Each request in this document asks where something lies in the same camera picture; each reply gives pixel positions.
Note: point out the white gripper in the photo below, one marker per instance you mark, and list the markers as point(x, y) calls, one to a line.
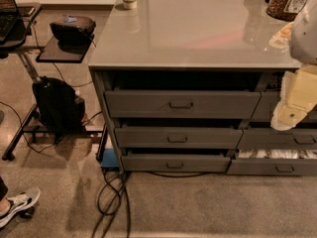
point(305, 37)

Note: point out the grey drawer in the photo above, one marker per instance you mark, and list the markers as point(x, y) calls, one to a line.
point(151, 162)
point(181, 104)
point(274, 163)
point(265, 138)
point(267, 104)
point(178, 137)

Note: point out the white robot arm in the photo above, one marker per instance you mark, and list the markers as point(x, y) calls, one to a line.
point(300, 35)

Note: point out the grey drawer cabinet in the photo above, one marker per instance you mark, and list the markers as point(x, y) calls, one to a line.
point(197, 45)

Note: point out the jar of nuts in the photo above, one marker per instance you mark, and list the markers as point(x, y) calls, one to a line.
point(280, 2)

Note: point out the blue box on floor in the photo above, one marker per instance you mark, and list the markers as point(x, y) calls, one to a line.
point(109, 160)

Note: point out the black pouch on tray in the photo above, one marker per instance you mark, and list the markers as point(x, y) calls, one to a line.
point(73, 30)

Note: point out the black backpack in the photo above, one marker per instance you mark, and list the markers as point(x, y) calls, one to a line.
point(61, 108)

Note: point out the black rolling laptop stand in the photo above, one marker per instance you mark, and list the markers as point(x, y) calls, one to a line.
point(52, 52)

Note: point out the white sneaker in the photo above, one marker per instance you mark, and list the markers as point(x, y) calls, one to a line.
point(22, 204)

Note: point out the black laptop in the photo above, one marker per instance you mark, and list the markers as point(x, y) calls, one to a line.
point(8, 16)

